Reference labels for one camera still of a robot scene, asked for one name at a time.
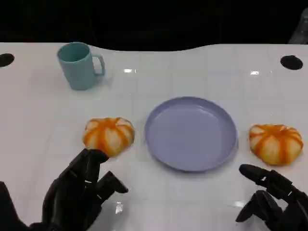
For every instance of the pale green mug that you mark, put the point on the pale green mug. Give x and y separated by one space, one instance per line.
77 69

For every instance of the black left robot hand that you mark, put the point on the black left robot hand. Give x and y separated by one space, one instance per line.
72 197

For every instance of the orange white toy bread roll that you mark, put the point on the orange white toy bread roll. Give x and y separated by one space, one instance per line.
275 144
109 136

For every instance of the lilac plate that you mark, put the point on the lilac plate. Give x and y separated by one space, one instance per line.
190 134

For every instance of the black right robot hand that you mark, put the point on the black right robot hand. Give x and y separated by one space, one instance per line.
291 207

